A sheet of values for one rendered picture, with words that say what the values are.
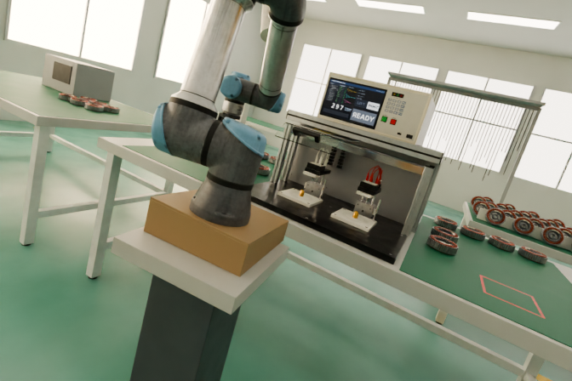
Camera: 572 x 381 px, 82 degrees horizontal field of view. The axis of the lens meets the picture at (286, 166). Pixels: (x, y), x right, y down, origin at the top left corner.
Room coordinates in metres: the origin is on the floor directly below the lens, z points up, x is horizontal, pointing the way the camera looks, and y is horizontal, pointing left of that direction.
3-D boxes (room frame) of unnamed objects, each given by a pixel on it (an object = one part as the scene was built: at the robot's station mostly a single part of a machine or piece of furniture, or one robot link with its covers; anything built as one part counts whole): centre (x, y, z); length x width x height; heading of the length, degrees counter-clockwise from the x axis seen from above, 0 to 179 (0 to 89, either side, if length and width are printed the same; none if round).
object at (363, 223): (1.24, -0.31, 0.78); 0.15 x 0.15 x 0.01; 65
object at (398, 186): (1.53, -0.31, 0.92); 0.66 x 0.01 x 0.30; 65
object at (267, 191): (1.31, -0.21, 0.76); 0.64 x 0.47 x 0.02; 65
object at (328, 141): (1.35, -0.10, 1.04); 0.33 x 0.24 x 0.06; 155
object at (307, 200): (1.35, -0.09, 0.78); 0.15 x 0.15 x 0.01; 65
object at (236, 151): (0.79, 0.13, 0.99); 0.13 x 0.12 x 0.14; 91
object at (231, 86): (1.14, 0.23, 1.14); 0.11 x 0.11 x 0.08; 1
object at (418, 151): (1.59, -0.34, 1.09); 0.68 x 0.44 x 0.05; 65
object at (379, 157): (1.39, -0.25, 1.03); 0.62 x 0.01 x 0.03; 65
